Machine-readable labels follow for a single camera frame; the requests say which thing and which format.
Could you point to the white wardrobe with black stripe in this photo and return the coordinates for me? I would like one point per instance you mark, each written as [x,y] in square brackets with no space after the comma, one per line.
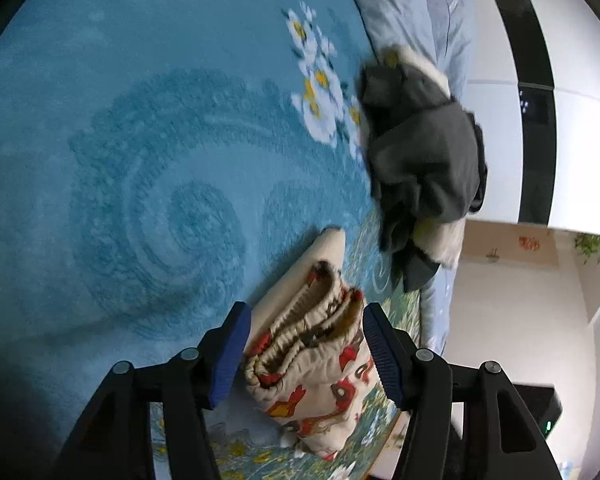
[570,110]

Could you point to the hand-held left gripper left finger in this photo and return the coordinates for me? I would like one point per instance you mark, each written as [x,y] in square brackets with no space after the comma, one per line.
[230,355]

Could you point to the small wall decoration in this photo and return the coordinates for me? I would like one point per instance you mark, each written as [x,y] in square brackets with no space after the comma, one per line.
[492,256]

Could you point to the blue floral blanket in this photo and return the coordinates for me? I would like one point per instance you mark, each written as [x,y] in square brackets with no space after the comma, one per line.
[155,160]

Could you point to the green hanging plant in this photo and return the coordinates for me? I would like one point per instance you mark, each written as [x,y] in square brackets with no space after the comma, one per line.
[591,246]

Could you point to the dark grey garment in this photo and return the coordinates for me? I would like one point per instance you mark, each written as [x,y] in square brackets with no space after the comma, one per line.
[420,160]

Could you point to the cream red-patterned garment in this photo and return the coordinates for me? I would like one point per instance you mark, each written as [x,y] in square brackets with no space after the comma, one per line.
[310,360]

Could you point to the grey-blue floral duvet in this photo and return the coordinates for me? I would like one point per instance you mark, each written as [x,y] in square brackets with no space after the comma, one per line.
[410,5]

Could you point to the red wall decoration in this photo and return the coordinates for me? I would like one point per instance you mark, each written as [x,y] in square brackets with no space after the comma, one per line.
[529,243]

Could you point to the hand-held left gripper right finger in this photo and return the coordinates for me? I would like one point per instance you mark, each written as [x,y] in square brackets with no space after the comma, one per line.
[385,355]

